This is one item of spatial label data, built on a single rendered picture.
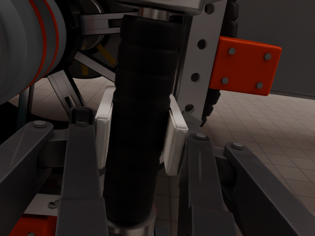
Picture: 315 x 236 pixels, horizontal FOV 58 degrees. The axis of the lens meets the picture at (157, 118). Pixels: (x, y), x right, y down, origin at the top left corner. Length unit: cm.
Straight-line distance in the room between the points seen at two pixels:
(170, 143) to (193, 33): 25
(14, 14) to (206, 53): 23
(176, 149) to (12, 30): 18
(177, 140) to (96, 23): 36
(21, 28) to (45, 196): 27
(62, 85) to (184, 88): 22
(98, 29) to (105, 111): 34
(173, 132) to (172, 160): 2
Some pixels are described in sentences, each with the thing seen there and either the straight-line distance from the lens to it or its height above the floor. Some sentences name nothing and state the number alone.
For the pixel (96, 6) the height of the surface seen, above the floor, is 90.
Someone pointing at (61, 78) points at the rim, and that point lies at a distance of 51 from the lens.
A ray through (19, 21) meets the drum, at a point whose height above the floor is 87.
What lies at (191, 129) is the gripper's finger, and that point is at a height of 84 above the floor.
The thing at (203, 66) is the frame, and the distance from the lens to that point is 39.
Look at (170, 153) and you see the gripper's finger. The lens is 16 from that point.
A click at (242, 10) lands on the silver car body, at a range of 80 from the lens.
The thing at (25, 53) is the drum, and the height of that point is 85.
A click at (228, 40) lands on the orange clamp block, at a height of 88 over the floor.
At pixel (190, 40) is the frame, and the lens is 38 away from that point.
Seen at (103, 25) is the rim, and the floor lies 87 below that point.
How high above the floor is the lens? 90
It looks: 19 degrees down
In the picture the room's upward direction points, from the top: 9 degrees clockwise
